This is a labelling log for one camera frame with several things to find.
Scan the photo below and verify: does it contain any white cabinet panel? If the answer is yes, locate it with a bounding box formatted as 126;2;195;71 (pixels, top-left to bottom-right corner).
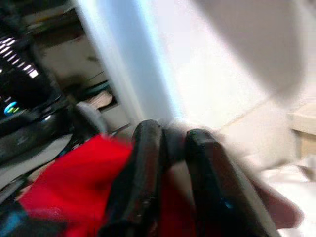
76;0;272;129

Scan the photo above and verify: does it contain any black washing machine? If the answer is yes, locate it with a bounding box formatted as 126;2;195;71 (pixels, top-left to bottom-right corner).
0;0;75;163

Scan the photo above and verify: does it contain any red cloth garment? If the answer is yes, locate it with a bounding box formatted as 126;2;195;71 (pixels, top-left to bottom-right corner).
18;134;198;237

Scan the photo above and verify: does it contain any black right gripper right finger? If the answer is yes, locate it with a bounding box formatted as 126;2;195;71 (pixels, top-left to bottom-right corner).
185;128;272;237

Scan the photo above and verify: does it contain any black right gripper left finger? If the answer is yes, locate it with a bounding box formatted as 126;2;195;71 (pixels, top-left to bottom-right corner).
98;119;171;237

